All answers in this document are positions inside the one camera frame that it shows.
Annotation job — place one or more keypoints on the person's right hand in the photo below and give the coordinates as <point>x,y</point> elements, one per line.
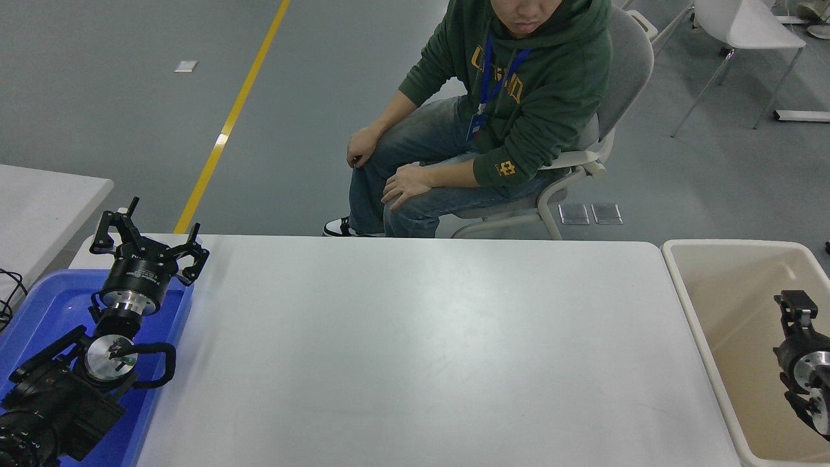
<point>362,146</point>

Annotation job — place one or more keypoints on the clear floor plate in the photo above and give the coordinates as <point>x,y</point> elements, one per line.
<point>606,213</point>
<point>574,213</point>

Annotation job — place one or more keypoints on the person's right forearm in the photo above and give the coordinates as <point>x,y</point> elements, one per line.
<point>394,113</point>

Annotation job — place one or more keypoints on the blue plastic tray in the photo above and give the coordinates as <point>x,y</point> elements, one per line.
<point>52,305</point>

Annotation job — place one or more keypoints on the grey white office chair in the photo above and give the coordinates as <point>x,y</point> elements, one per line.
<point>583,130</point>

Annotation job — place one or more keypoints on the person's left forearm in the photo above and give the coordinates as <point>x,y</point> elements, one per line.
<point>454,175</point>

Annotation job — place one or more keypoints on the white shell chair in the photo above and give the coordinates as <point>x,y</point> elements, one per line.
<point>746,23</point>

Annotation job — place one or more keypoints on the large pale plastic bin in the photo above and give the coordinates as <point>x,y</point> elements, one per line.
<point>733,324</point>

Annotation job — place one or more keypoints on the white floor bar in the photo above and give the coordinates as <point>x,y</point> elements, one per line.
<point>804,116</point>

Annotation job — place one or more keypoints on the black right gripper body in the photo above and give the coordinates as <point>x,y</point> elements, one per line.
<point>794,353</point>

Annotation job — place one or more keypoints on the white side table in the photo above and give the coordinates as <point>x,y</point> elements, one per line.
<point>39,207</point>

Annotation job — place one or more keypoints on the person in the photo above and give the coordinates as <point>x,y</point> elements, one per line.
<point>519,97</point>
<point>816,10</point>

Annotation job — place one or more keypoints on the person's left hand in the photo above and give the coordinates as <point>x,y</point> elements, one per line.
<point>405,185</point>

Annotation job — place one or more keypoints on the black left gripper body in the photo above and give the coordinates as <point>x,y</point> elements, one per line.
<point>137,275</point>

